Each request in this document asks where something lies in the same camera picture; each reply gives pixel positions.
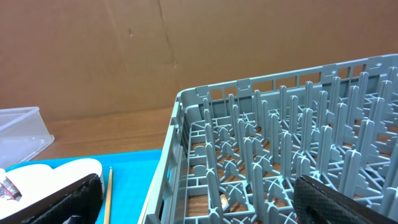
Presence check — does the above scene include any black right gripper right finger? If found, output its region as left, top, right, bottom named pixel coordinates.
left=294, top=175, right=397, bottom=224

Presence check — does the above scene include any grey plastic dishwasher rack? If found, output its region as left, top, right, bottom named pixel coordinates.
left=139, top=54, right=397, bottom=223

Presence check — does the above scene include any teal plastic serving tray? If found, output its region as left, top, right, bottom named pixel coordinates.
left=5, top=149, right=163, bottom=224

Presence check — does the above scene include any clear plastic waste bin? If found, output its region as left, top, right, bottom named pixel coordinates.
left=1, top=106, right=55, bottom=169

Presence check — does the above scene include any large white plate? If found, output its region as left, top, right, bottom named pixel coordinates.
left=1, top=158, right=105, bottom=219

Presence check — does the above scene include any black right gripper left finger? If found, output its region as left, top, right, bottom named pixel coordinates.
left=1, top=173, right=104, bottom=224

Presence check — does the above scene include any red foil wrapper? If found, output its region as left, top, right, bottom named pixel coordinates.
left=0, top=176, right=22, bottom=201

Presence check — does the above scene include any wooden chopstick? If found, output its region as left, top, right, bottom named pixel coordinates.
left=103, top=167, right=113, bottom=224

